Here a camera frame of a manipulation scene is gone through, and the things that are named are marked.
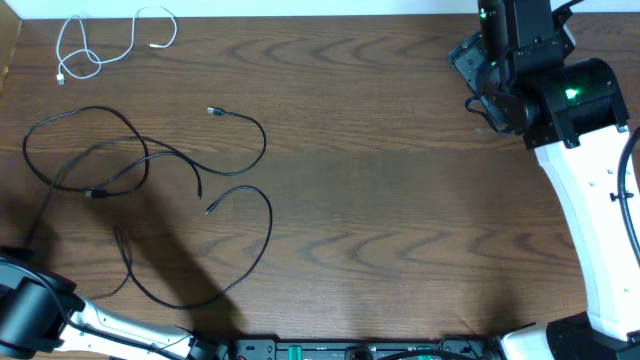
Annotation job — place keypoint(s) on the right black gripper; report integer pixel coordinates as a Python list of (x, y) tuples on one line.
[(468, 60)]

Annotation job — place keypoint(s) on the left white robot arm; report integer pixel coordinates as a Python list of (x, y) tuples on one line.
[(41, 312)]

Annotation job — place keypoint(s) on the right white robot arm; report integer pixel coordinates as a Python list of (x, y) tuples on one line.
[(574, 119)]

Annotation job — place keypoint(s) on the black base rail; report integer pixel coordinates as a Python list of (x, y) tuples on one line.
[(448, 347)]

